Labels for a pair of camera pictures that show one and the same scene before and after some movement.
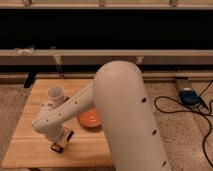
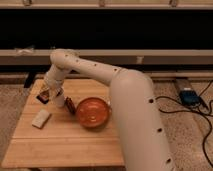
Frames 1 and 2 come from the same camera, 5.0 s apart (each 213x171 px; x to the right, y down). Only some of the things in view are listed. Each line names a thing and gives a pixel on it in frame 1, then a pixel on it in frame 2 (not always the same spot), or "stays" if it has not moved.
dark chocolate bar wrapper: [56, 147] -> [44, 96]
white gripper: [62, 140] -> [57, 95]
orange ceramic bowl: [90, 119] stays
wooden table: [30, 148] stays
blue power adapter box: [189, 97] stays
